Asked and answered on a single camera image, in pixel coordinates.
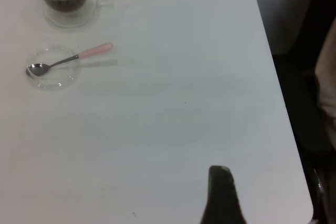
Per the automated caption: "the beige cloth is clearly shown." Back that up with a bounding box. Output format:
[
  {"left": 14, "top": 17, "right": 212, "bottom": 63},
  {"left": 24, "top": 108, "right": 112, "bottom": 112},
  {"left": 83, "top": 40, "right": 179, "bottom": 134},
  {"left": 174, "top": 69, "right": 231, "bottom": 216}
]
[{"left": 314, "top": 16, "right": 336, "bottom": 120}]

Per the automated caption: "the clear glass saucer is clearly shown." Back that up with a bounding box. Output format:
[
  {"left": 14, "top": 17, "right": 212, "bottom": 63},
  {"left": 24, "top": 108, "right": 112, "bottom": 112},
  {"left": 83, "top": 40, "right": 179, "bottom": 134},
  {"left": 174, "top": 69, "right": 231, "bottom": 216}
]
[{"left": 43, "top": 0, "right": 102, "bottom": 28}]

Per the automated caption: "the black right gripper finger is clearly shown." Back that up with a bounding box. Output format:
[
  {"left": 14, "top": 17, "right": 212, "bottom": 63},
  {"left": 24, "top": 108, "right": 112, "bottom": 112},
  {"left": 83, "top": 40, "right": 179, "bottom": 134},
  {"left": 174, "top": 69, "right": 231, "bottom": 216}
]
[{"left": 199, "top": 165, "right": 249, "bottom": 224}]

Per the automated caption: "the chrome chair leg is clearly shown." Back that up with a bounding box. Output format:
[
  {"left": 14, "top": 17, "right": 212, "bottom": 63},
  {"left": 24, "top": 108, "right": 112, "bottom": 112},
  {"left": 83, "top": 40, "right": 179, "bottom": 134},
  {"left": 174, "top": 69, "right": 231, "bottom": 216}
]
[{"left": 311, "top": 168, "right": 328, "bottom": 224}]

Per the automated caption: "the metal spoon with pink handle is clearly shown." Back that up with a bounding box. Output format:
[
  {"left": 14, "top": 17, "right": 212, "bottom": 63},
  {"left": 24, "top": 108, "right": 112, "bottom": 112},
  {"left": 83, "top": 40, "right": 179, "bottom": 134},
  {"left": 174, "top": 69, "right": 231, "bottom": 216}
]
[{"left": 27, "top": 42, "right": 114, "bottom": 77}]

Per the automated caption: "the small clear glass dish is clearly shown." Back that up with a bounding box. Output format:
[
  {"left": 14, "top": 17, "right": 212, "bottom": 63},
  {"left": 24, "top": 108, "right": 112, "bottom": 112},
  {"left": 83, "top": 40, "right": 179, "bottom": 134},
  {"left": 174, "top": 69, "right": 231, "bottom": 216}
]
[{"left": 25, "top": 43, "right": 82, "bottom": 90}]

